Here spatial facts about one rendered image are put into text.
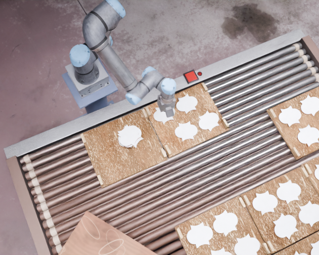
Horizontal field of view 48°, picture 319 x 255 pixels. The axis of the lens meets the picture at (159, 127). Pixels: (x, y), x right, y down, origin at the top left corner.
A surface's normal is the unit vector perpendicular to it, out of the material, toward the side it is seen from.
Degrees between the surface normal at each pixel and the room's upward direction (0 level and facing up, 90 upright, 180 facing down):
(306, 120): 0
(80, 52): 9
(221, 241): 0
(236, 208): 0
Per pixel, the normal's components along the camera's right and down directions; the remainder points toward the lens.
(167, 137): 0.04, -0.34
